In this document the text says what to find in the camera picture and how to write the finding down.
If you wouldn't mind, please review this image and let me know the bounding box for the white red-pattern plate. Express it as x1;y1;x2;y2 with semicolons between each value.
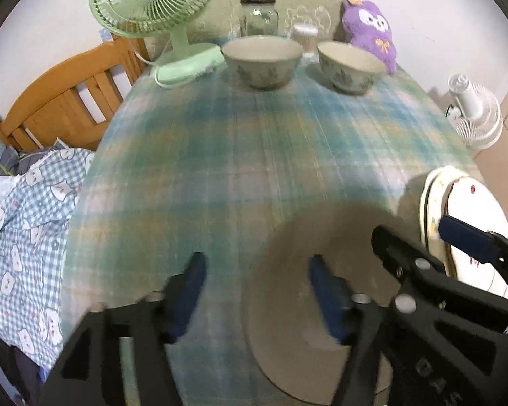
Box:
442;179;508;303

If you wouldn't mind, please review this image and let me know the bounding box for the wooden bed headboard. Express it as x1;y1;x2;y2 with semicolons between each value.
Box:
0;36;151;153

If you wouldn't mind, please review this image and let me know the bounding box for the grey cloth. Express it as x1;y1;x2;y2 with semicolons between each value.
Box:
0;139;70;176

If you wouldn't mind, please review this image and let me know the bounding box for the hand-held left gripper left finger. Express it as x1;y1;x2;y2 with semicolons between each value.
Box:
46;251;208;406

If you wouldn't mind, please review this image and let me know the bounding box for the glass jar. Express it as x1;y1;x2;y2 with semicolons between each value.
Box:
240;0;279;39

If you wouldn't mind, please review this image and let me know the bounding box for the cotton swab container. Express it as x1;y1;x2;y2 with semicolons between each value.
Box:
292;24;318;62

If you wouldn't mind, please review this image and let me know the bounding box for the cream yellow-flower scalloped plate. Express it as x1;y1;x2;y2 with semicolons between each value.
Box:
425;169;485;271

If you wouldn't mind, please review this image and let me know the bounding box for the dark cloth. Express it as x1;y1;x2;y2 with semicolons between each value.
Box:
0;336;47;406

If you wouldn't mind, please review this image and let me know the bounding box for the purple plush bunny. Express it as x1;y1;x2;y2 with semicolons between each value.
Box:
341;0;398;75

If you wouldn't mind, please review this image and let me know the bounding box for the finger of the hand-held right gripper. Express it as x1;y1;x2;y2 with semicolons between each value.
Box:
439;215;508;272
372;224;449;293

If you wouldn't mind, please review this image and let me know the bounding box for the blue checked blanket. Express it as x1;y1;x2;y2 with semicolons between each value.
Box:
0;148;96;374

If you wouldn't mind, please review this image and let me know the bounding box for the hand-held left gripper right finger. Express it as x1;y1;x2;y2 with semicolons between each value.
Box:
307;255;391;406

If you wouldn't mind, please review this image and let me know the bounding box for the white fan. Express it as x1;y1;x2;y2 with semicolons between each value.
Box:
447;74;504;150

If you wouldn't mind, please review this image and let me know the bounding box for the green desk fan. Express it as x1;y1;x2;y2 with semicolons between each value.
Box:
89;0;225;89

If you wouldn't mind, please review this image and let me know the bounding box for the floral ceramic bowl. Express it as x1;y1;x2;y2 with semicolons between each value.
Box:
317;41;386;95
221;36;304;91
242;203;407;405

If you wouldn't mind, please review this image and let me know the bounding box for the white fan cord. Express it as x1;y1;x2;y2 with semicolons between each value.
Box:
149;48;221;90

